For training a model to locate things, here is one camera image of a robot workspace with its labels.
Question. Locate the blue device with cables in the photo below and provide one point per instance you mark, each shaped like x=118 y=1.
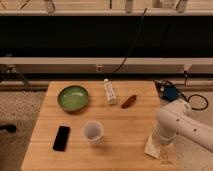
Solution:
x=169 y=92

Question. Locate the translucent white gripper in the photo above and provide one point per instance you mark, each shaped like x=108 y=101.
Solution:
x=161 y=137

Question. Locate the clear plastic cup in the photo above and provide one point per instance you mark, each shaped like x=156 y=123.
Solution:
x=93 y=132

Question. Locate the white sponge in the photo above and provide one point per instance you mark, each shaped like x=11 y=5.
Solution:
x=151 y=150

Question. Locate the green ceramic bowl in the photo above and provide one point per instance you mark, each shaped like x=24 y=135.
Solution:
x=73 y=98

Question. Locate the wooden table board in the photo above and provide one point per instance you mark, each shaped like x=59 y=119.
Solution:
x=125 y=131

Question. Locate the black smartphone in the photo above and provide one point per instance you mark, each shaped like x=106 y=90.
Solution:
x=61 y=138

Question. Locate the black object at left edge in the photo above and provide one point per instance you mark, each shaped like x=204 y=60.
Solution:
x=9 y=128

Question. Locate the brown sausage toy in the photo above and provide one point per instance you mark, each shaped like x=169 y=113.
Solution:
x=129 y=102

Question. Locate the white plastic bottle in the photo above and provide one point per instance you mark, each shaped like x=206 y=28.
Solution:
x=110 y=94

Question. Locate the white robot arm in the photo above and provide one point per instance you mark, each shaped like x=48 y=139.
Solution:
x=172 y=119

